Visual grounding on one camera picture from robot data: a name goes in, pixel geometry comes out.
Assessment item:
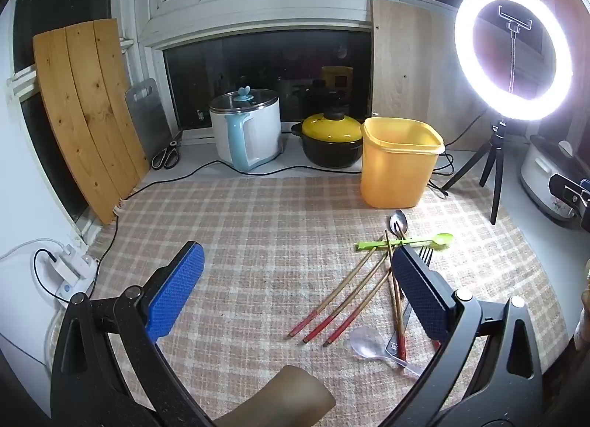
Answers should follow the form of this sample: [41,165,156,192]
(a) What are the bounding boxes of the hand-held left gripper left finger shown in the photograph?
[51,240,217,427]

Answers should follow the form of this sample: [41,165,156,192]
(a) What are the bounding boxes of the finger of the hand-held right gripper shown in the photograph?
[548,173,590,221]

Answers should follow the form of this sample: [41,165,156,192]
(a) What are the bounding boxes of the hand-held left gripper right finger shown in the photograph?
[382,245,547,427]

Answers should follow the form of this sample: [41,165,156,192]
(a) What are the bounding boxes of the red wooden chopstick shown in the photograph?
[288,243,385,339]
[385,229,408,362]
[302,256,389,345]
[324,269,393,348]

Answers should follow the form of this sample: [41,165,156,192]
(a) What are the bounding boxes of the metal fork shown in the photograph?
[386,245,435,360]

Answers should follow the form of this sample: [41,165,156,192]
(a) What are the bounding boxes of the green plastic spoon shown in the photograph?
[356,232,455,253]

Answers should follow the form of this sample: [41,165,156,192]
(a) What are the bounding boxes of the metal spoon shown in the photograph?
[389,217,406,248]
[393,209,410,243]

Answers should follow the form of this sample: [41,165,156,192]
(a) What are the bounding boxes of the clear plastic spoon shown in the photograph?
[349,326,425,378]

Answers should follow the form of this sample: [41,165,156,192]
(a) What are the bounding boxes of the yellow plastic container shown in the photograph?
[360,117,446,209]

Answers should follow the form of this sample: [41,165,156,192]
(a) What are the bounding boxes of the white floral cooker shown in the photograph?
[520,134,590,225]

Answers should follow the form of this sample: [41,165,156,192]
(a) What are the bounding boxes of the black tripod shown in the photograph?
[440,117,510,225]

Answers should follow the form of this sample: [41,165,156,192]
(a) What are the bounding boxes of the checkered tablecloth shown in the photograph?
[87,173,572,427]

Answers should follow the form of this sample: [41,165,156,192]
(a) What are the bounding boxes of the white power strip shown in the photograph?
[34,243,100,303]

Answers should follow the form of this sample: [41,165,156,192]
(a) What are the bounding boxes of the brown rounded object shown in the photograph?
[214,365,337,427]

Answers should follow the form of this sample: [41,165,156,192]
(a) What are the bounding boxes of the grey cutting board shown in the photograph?
[124,78,183,165]

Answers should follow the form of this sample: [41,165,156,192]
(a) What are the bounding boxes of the white and blue electric kettle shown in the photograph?
[209,86,284,173]

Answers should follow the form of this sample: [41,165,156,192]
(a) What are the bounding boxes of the phone holder on gooseneck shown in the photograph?
[498,4,533,91]

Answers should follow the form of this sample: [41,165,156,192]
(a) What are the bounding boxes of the black pot with yellow lid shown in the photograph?
[290,110,365,169]

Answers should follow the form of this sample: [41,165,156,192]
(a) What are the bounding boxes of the wooden plank board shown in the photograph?
[32,19,150,225]

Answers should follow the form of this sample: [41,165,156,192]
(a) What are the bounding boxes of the light wood panel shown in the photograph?
[370,0,489,151]

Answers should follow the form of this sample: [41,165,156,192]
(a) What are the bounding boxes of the black power cable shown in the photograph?
[85,157,365,303]

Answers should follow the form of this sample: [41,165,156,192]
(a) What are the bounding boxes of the black handled scissors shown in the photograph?
[151,132,183,170]

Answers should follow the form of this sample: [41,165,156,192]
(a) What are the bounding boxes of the white cable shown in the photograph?
[0,237,70,368]

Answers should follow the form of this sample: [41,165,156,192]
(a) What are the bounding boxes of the ring light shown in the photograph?
[454,0,573,121]

